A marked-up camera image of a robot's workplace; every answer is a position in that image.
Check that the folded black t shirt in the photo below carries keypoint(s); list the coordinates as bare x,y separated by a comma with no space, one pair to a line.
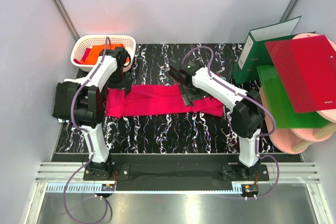
63,98

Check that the pink round wooden stool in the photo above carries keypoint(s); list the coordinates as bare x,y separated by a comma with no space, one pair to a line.
294,141

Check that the green lever arch binder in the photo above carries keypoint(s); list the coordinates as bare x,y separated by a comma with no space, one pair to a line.
254,51

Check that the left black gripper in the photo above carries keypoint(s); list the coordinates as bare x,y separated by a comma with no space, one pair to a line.
124,85

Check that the green plastic folder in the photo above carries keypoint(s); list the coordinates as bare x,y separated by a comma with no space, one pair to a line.
280,106

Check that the white plastic basket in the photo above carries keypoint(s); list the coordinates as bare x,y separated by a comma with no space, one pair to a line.
80,51

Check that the red plastic folder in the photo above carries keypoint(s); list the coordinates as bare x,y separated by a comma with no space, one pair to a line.
306,68

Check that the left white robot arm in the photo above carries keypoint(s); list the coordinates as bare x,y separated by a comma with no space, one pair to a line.
81,102

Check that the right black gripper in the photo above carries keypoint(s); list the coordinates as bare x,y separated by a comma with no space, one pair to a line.
188,98

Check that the magenta t shirt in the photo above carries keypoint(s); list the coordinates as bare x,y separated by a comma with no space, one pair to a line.
145,100

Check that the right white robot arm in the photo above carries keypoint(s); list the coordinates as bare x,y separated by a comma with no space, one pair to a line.
197,82

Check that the orange t shirt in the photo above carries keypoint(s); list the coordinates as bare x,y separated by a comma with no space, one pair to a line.
91,55

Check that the aluminium rail frame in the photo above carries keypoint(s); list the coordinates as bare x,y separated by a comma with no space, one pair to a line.
52,177

